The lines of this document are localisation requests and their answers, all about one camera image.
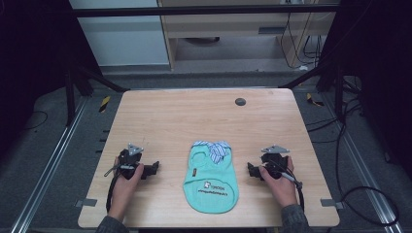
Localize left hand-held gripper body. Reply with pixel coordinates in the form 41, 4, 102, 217
115, 142, 145, 181

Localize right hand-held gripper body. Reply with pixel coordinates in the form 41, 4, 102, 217
260, 145, 291, 180

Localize mint green pet shirt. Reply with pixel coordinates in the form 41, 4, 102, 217
182, 140, 240, 215

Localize person's left hand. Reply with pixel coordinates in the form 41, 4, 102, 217
107, 156, 145, 221

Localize person's right hand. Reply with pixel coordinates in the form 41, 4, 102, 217
258, 155, 299, 209

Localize yellow black hazard tape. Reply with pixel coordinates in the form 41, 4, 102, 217
98, 95, 112, 114
305, 92, 325, 108

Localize white cabinet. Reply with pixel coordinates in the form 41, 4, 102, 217
68, 0, 171, 68

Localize wooden desk cabinet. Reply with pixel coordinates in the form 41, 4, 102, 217
157, 0, 341, 70

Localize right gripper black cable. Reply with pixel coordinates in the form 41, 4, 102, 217
271, 159, 306, 212

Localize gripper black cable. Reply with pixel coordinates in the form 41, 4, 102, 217
271, 159, 306, 212
103, 164, 134, 214

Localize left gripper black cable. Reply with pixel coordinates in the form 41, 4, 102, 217
103, 164, 134, 214

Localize grey metal table bracket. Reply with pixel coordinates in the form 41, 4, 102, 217
74, 198, 98, 209
320, 198, 344, 210

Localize aluminium floor rail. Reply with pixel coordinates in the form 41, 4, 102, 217
322, 93, 404, 233
10, 98, 89, 233

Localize thin black floor cable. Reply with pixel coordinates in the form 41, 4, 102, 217
22, 110, 50, 132

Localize hanging black cables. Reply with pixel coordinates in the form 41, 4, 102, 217
279, 0, 328, 70

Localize black metal frame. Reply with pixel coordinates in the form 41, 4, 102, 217
62, 3, 346, 128

